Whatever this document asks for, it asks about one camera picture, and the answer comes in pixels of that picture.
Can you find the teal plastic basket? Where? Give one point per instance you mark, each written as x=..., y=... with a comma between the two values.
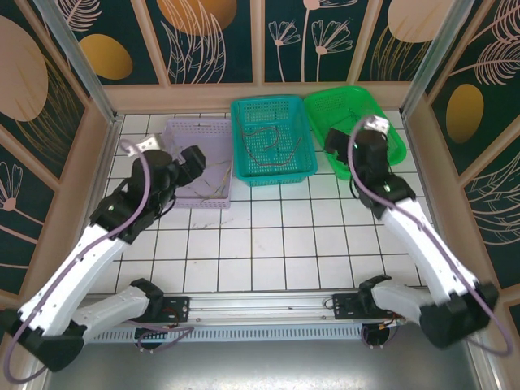
x=292, y=113

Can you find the green plastic basket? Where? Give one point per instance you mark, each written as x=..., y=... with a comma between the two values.
x=325, y=105

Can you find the aluminium frame post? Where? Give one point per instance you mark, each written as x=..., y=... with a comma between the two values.
x=430, y=61
x=81, y=69

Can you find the grey metal shelf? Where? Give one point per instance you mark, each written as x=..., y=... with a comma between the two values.
x=260, y=365

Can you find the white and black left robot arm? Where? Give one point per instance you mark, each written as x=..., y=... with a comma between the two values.
x=81, y=276

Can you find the purple plastic basket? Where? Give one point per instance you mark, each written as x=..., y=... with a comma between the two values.
x=211, y=138

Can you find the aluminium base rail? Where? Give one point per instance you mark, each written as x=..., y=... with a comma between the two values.
x=260, y=304

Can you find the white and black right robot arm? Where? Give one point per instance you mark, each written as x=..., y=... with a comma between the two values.
x=430, y=252

